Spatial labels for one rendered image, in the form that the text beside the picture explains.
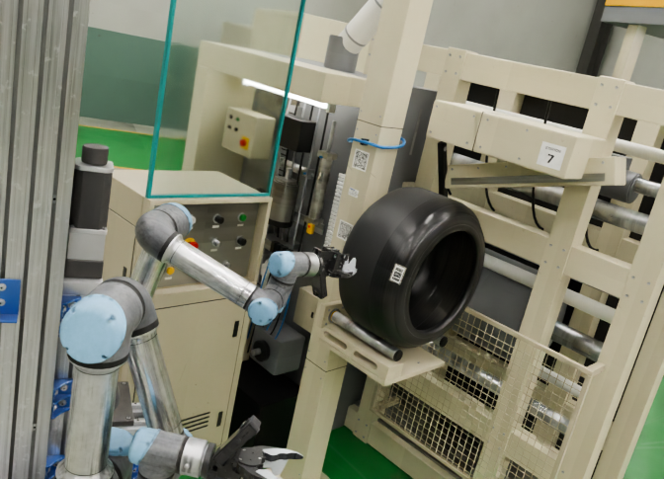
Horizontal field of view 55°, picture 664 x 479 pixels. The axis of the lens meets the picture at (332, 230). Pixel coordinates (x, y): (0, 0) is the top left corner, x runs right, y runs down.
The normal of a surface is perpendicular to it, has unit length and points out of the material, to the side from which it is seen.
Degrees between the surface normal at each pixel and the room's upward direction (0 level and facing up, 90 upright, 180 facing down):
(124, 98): 90
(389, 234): 57
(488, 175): 90
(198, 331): 90
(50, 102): 90
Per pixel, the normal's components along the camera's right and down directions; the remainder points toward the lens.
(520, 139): -0.71, 0.05
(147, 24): 0.36, 0.33
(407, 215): -0.27, -0.71
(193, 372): 0.68, 0.33
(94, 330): -0.04, 0.14
